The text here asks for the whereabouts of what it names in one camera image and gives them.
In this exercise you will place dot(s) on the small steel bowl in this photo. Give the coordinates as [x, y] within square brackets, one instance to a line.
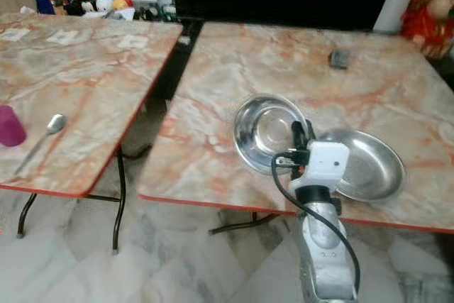
[262, 129]

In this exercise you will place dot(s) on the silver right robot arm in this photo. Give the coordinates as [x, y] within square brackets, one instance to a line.
[323, 235]

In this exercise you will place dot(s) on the large steel plate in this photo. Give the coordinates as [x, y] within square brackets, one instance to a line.
[372, 164]

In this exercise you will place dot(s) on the small grey block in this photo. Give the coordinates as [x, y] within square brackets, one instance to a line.
[340, 58]

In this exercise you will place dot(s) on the marble-top folding table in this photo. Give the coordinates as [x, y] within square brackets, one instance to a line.
[106, 83]
[206, 125]

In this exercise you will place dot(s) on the purple plastic cup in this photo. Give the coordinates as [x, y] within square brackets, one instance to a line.
[10, 127]

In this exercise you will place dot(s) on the steel spoon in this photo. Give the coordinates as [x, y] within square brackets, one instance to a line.
[55, 123]

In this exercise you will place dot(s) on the red dressed statue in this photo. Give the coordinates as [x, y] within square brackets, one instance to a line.
[429, 12]

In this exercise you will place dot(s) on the orange and red toy figure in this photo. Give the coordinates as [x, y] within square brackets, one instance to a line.
[123, 3]

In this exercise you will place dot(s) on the white and blue toy figure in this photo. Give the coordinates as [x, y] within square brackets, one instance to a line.
[105, 3]

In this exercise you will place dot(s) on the black and red toy figure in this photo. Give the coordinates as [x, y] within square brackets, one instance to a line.
[74, 5]

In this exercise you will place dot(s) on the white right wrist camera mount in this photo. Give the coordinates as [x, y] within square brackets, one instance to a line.
[328, 161]

